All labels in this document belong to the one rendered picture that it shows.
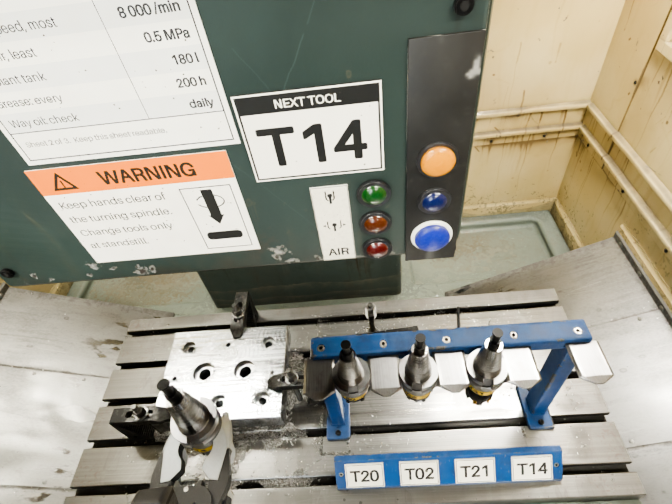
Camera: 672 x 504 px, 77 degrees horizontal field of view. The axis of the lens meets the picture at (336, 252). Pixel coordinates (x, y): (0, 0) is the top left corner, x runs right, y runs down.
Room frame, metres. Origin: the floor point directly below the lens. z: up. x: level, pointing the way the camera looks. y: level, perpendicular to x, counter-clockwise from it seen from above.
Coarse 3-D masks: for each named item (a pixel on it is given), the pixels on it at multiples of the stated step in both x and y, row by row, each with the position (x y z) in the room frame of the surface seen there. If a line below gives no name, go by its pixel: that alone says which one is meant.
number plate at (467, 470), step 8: (456, 464) 0.24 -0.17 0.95; (464, 464) 0.23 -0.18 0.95; (472, 464) 0.23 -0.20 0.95; (480, 464) 0.23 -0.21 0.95; (488, 464) 0.23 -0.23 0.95; (456, 472) 0.22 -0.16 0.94; (464, 472) 0.22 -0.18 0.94; (472, 472) 0.22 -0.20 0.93; (480, 472) 0.22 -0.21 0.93; (488, 472) 0.22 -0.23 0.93; (456, 480) 0.21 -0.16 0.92; (464, 480) 0.21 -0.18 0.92; (472, 480) 0.21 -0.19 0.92; (480, 480) 0.21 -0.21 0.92; (488, 480) 0.20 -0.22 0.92
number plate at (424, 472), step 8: (400, 464) 0.25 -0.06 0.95; (408, 464) 0.25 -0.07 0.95; (416, 464) 0.25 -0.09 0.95; (424, 464) 0.24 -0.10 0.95; (432, 464) 0.24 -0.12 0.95; (400, 472) 0.24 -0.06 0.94; (408, 472) 0.24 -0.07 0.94; (416, 472) 0.24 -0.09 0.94; (424, 472) 0.23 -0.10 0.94; (432, 472) 0.23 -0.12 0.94; (400, 480) 0.23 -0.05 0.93; (408, 480) 0.23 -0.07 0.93; (416, 480) 0.22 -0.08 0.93; (424, 480) 0.22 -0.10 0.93; (432, 480) 0.22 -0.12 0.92
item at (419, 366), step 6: (426, 348) 0.31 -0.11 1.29; (414, 354) 0.31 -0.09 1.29; (426, 354) 0.30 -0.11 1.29; (408, 360) 0.31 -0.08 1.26; (414, 360) 0.30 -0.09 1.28; (420, 360) 0.30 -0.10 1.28; (426, 360) 0.30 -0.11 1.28; (408, 366) 0.31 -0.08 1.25; (414, 366) 0.30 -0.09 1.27; (420, 366) 0.30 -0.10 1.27; (426, 366) 0.30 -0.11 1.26; (408, 372) 0.30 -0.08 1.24; (414, 372) 0.30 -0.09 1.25; (420, 372) 0.29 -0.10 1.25; (426, 372) 0.29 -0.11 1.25; (408, 378) 0.30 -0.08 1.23; (414, 378) 0.29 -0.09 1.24; (420, 378) 0.29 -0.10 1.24; (426, 378) 0.29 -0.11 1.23
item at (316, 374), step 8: (312, 360) 0.37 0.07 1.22; (320, 360) 0.36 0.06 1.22; (328, 360) 0.36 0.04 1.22; (304, 368) 0.35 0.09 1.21; (312, 368) 0.35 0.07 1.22; (320, 368) 0.35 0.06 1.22; (328, 368) 0.35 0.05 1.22; (304, 376) 0.34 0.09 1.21; (312, 376) 0.34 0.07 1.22; (320, 376) 0.33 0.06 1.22; (328, 376) 0.33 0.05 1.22; (304, 384) 0.33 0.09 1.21; (312, 384) 0.32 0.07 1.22; (320, 384) 0.32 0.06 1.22; (328, 384) 0.32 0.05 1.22; (304, 392) 0.31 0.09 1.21; (312, 392) 0.31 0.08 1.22; (320, 392) 0.31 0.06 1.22; (328, 392) 0.30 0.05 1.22; (320, 400) 0.30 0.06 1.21
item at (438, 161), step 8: (432, 152) 0.25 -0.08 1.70; (440, 152) 0.25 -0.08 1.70; (448, 152) 0.25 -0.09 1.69; (424, 160) 0.25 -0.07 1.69; (432, 160) 0.25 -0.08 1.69; (440, 160) 0.24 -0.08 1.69; (448, 160) 0.24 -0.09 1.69; (424, 168) 0.25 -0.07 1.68; (432, 168) 0.25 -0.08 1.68; (440, 168) 0.24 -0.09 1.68; (448, 168) 0.24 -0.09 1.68
